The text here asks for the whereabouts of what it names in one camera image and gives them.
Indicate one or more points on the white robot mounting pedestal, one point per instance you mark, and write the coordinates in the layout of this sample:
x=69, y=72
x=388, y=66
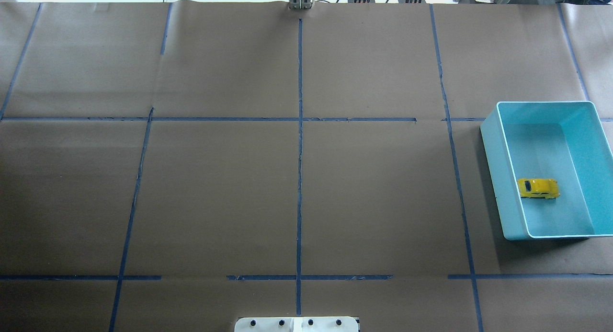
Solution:
x=298, y=324

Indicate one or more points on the light blue plastic bin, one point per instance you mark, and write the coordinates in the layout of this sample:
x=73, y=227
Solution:
x=551, y=169

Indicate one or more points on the yellow beetle toy car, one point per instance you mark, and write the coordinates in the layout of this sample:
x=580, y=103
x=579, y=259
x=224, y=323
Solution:
x=546, y=188

